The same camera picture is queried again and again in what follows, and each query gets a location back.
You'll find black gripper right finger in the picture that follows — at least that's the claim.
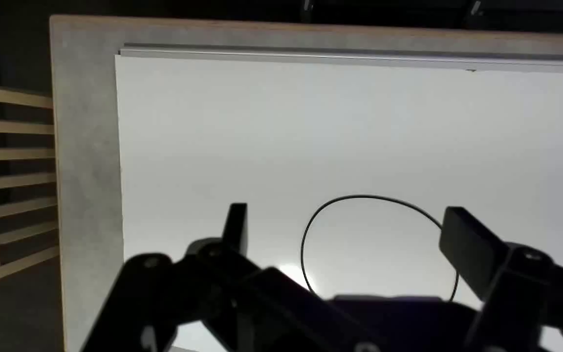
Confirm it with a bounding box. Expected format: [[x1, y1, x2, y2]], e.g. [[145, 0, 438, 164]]
[[438, 205, 563, 352]]

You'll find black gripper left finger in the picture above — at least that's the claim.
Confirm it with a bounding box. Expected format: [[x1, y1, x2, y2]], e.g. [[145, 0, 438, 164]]
[[83, 201, 366, 352]]

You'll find black charger cable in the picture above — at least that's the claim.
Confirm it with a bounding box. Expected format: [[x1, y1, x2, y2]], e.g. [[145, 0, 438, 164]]
[[300, 193, 464, 308]]

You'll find large white whiteboard sheet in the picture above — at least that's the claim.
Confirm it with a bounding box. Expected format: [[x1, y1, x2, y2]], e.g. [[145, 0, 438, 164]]
[[114, 43, 563, 352]]

